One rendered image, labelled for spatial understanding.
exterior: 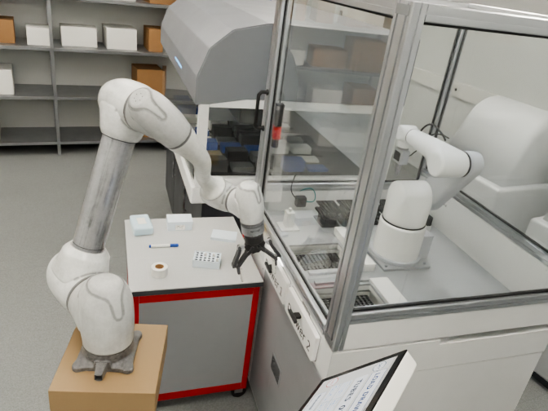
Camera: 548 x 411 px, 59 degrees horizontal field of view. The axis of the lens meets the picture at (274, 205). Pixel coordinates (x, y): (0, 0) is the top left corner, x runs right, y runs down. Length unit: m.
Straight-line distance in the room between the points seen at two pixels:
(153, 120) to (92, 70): 4.49
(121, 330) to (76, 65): 4.53
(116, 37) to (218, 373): 3.78
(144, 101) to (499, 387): 1.74
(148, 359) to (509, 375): 1.40
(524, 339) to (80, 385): 1.58
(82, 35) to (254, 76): 3.10
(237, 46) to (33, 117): 3.81
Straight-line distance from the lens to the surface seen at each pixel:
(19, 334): 3.16
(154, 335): 1.74
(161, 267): 2.20
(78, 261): 1.63
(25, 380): 2.89
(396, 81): 1.25
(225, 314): 2.27
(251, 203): 1.76
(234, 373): 2.54
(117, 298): 1.51
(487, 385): 2.20
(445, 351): 1.90
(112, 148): 1.54
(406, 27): 1.24
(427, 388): 2.01
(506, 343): 2.08
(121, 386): 1.59
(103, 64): 5.84
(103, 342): 1.57
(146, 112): 1.37
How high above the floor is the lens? 2.02
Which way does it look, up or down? 26 degrees down
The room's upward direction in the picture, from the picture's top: 8 degrees clockwise
